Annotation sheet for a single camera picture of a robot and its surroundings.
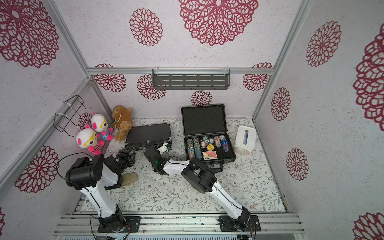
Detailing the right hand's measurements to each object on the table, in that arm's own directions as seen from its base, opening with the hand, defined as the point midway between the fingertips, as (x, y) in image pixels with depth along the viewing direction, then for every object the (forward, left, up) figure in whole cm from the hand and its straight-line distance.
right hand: (143, 142), depth 92 cm
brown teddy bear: (+24, +23, -6) cm, 33 cm away
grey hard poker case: (+23, -42, -4) cm, 48 cm away
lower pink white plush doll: (-4, +29, +8) cm, 31 cm away
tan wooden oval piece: (-20, +6, -8) cm, 22 cm away
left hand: (-1, +7, -5) cm, 8 cm away
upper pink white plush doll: (+8, +28, +7) cm, 30 cm away
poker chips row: (+4, -31, -9) cm, 33 cm away
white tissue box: (+8, -65, -7) cm, 66 cm away
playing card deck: (-2, -41, -11) cm, 43 cm away
